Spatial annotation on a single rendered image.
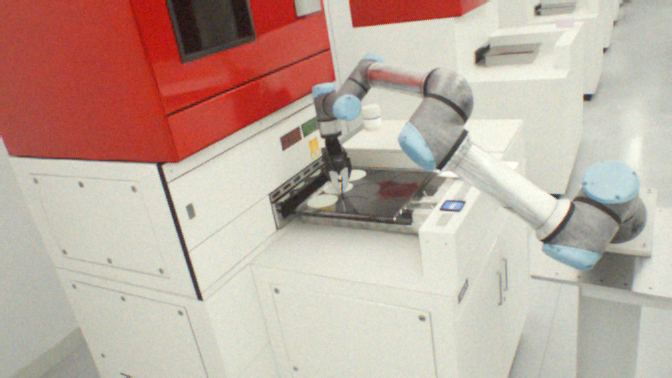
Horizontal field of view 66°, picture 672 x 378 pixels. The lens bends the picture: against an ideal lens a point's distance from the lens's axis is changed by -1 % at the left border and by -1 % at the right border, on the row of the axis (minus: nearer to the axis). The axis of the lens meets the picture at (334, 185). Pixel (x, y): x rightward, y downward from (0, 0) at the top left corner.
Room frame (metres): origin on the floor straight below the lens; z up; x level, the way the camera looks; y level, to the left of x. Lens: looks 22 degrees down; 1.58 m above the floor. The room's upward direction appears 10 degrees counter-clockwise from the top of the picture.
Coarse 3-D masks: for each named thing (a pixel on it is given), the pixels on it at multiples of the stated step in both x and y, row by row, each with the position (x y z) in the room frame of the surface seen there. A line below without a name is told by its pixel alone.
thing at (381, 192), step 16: (368, 176) 1.72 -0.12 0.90; (384, 176) 1.69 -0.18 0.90; (400, 176) 1.67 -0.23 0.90; (416, 176) 1.64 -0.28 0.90; (320, 192) 1.64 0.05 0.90; (352, 192) 1.60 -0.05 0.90; (368, 192) 1.58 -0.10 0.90; (384, 192) 1.55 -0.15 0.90; (400, 192) 1.53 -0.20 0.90; (304, 208) 1.54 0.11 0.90; (320, 208) 1.51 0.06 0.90; (336, 208) 1.49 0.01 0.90; (352, 208) 1.47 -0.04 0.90; (368, 208) 1.45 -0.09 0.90; (384, 208) 1.43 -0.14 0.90; (400, 208) 1.42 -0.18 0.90
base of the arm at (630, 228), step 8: (640, 200) 1.12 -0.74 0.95; (640, 208) 1.10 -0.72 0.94; (632, 216) 1.07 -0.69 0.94; (640, 216) 1.09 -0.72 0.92; (624, 224) 1.08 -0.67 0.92; (632, 224) 1.09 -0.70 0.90; (640, 224) 1.09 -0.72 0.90; (616, 232) 1.09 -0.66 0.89; (624, 232) 1.09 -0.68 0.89; (632, 232) 1.10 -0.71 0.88; (640, 232) 1.10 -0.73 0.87; (616, 240) 1.10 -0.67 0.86; (624, 240) 1.10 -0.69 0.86
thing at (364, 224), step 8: (304, 216) 1.59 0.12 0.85; (312, 216) 1.57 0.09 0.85; (320, 216) 1.56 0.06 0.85; (328, 216) 1.55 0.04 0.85; (320, 224) 1.56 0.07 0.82; (328, 224) 1.54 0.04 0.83; (336, 224) 1.53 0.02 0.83; (344, 224) 1.51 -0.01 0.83; (352, 224) 1.49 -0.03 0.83; (360, 224) 1.48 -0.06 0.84; (368, 224) 1.46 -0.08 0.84; (376, 224) 1.45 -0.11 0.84; (384, 224) 1.43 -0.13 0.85; (392, 224) 1.42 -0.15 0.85; (400, 224) 1.41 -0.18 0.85; (408, 224) 1.40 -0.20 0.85; (392, 232) 1.42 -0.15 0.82; (400, 232) 1.41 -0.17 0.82; (408, 232) 1.39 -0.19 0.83; (416, 232) 1.38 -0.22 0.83
